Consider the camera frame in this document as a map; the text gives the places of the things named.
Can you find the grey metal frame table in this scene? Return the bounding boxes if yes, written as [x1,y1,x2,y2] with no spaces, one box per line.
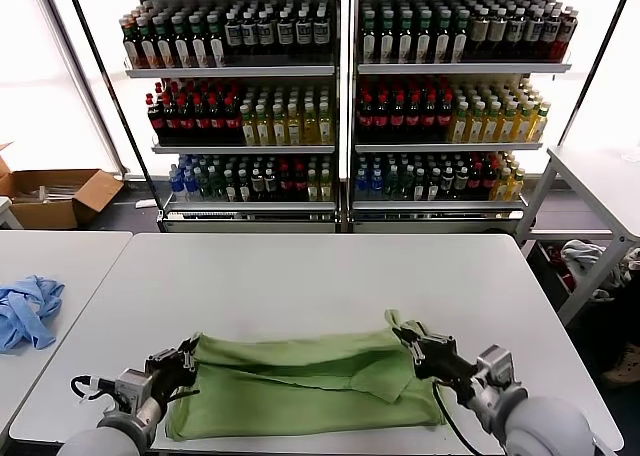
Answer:
[514,144,640,327]

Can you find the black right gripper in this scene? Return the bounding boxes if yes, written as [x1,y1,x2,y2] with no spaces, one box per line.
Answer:
[392,319,482,393]

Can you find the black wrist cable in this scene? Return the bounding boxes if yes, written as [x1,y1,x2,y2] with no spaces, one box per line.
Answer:
[432,380,506,456]
[69,374,121,406]

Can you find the green cap white label bottle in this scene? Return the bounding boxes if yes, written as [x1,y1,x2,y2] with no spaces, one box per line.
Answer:
[433,9,453,64]
[360,9,379,64]
[414,9,434,64]
[451,9,471,63]
[155,14,174,68]
[396,9,415,64]
[171,13,191,68]
[138,15,158,68]
[188,13,208,67]
[206,12,225,67]
[377,9,397,64]

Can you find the white grey clothes pile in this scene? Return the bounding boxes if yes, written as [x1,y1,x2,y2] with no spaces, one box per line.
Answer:
[559,239,609,287]

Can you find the small red cap cola bottle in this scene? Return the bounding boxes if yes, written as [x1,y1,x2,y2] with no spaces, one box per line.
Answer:
[467,162,483,200]
[480,161,497,200]
[291,165,307,202]
[277,165,293,202]

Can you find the green polo shirt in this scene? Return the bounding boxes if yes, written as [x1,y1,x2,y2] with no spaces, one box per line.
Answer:
[164,309,446,440]

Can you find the pale crumpled garment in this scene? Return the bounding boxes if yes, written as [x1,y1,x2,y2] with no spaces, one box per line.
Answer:
[617,248,640,290]

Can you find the tan brown shoe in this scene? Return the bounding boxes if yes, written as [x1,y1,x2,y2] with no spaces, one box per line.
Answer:
[599,343,640,390]

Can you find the dark bottle beige label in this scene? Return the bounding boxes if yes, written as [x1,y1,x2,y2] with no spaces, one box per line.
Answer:
[488,6,508,62]
[470,6,491,62]

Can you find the grey window frame post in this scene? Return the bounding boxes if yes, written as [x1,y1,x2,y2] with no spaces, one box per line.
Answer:
[38,0,130,180]

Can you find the grey drinks shelving unit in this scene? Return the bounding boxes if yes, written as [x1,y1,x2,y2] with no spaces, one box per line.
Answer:
[93,0,351,235]
[349,0,574,235]

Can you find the orange cap white label bottle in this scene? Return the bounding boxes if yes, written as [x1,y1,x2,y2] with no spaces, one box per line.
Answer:
[122,16,142,68]

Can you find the small white table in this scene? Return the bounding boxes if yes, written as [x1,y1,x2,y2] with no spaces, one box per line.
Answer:
[0,195,25,230]

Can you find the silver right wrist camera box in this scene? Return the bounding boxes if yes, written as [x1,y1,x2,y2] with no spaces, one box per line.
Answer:
[473,344,517,388]

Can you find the red drink bottle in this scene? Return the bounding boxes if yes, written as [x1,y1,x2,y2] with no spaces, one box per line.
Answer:
[559,5,580,62]

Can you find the white tubes bundle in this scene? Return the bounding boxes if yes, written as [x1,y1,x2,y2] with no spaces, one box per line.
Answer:
[12,183,81,205]

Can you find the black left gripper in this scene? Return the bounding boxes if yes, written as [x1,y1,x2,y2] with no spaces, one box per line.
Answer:
[143,338,200,403]

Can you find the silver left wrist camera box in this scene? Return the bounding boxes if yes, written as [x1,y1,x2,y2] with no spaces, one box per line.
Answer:
[117,369,155,403]

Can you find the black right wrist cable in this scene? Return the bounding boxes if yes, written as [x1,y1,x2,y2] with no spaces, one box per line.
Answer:
[432,380,506,456]

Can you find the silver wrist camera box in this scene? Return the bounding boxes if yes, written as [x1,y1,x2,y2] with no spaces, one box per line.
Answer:
[117,369,155,403]
[473,344,517,388]

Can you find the black slanted pole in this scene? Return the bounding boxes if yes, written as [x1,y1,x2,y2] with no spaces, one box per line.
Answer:
[557,0,640,146]
[63,0,166,215]

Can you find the crumpled light blue garment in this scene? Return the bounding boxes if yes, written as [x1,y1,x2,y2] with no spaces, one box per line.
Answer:
[0,274,67,355]

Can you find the open brown cardboard box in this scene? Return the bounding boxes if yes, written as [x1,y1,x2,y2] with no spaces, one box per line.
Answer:
[0,141,125,230]

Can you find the dark bottle white square label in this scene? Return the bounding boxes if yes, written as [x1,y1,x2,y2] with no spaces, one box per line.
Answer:
[276,8,295,64]
[257,8,277,64]
[241,8,259,64]
[294,7,313,64]
[524,6,544,62]
[506,6,526,62]
[542,6,562,62]
[312,7,331,64]
[224,8,244,64]

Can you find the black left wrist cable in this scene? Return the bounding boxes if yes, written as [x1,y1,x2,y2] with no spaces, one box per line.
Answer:
[69,374,121,406]

